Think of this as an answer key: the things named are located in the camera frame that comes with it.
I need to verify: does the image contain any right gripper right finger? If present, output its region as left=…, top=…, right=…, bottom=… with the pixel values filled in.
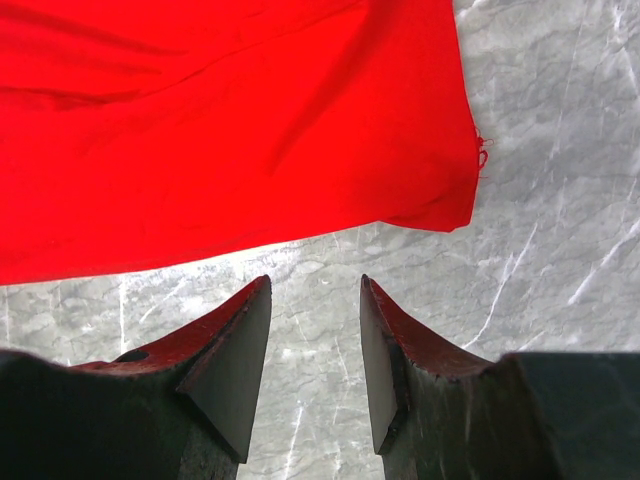
left=360, top=276, right=550, bottom=479

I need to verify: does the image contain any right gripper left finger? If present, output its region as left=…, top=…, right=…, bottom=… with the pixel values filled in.
left=71, top=275, right=271, bottom=479

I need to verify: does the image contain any red t-shirt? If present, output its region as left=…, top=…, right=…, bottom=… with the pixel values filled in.
left=1, top=1, right=488, bottom=285

